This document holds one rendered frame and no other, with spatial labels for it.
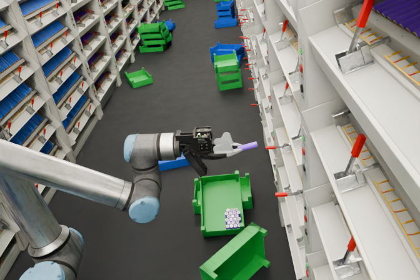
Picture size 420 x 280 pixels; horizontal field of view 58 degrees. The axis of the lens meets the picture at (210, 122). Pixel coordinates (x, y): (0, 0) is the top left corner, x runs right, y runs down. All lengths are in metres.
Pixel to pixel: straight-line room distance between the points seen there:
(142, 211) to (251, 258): 0.71
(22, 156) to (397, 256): 0.95
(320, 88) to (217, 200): 1.31
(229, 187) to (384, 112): 1.61
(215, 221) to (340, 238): 1.16
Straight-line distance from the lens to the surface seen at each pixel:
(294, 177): 1.29
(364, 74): 0.51
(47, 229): 1.47
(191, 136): 1.21
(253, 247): 1.73
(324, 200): 0.89
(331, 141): 0.74
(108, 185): 1.17
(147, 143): 1.23
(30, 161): 1.17
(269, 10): 1.40
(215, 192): 1.99
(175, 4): 7.30
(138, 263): 1.87
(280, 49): 1.24
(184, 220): 2.00
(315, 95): 0.75
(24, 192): 1.40
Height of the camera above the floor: 1.32
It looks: 28 degrees down
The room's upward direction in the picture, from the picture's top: 9 degrees counter-clockwise
